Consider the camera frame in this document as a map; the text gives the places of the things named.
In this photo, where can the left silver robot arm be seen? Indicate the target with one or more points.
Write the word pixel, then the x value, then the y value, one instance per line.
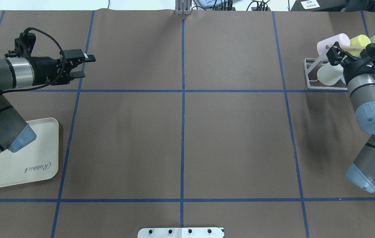
pixel 15 132

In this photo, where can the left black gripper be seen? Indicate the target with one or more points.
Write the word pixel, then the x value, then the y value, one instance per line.
pixel 46 68

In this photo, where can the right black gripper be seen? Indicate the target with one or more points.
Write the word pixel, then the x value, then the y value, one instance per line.
pixel 354 68

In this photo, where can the cream white cup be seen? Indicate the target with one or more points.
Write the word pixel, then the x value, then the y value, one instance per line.
pixel 329 75

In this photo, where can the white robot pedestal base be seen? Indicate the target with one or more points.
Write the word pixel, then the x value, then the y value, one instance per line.
pixel 182 232

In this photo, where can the white plastic serving tray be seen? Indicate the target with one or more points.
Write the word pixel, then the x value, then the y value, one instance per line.
pixel 35 162

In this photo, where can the aluminium frame post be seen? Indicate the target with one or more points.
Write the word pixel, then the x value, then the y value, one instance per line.
pixel 183 7

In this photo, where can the yellow plastic cup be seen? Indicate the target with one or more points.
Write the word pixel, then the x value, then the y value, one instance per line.
pixel 359 41

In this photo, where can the pink plastic cup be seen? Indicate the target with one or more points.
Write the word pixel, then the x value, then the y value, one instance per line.
pixel 342 38

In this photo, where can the flat black box with label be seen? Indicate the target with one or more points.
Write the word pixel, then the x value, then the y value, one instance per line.
pixel 318 5

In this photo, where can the white wire cup rack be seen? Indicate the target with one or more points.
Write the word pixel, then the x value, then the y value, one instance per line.
pixel 311 67

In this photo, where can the black usb hub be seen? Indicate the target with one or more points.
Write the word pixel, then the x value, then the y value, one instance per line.
pixel 261 8

